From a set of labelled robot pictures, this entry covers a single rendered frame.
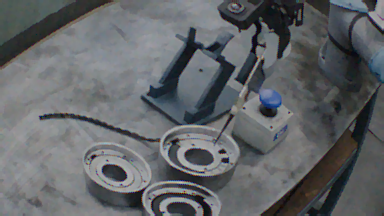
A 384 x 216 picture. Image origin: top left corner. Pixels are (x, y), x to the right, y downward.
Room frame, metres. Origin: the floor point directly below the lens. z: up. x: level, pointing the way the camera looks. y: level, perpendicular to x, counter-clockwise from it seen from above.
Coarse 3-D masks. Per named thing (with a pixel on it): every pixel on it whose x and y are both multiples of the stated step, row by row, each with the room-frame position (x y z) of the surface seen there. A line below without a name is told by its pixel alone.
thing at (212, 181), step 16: (176, 128) 0.81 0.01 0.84; (192, 128) 0.82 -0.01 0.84; (208, 128) 0.82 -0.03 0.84; (160, 144) 0.77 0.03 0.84; (192, 144) 0.80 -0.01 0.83; (224, 144) 0.81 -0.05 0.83; (160, 160) 0.75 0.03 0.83; (192, 160) 0.79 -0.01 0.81; (208, 160) 0.79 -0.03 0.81; (176, 176) 0.73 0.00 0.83; (192, 176) 0.72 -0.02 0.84; (208, 176) 0.72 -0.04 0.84; (224, 176) 0.73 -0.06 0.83
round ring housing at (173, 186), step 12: (144, 192) 0.66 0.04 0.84; (156, 192) 0.68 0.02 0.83; (168, 192) 0.68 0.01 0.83; (192, 192) 0.69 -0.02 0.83; (204, 192) 0.69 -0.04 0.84; (144, 204) 0.63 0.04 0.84; (168, 204) 0.66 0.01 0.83; (180, 204) 0.67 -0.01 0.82; (192, 204) 0.66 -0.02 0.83; (216, 204) 0.67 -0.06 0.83
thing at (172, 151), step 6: (168, 144) 0.79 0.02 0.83; (174, 144) 0.79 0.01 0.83; (168, 150) 0.77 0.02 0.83; (174, 150) 0.78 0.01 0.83; (222, 150) 0.79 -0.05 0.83; (168, 156) 0.76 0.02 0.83; (174, 156) 0.76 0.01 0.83; (228, 156) 0.78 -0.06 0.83; (174, 162) 0.75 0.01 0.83; (180, 162) 0.75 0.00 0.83; (222, 162) 0.77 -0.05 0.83; (228, 162) 0.77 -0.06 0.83; (186, 168) 0.74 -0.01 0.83
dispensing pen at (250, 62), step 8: (248, 56) 0.85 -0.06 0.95; (256, 56) 0.85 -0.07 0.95; (248, 64) 0.84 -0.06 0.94; (240, 72) 0.84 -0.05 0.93; (248, 72) 0.84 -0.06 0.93; (240, 80) 0.83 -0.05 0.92; (240, 96) 0.83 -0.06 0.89; (248, 96) 0.83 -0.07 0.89; (240, 104) 0.82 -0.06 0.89; (232, 112) 0.82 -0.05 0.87; (224, 128) 0.81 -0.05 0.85
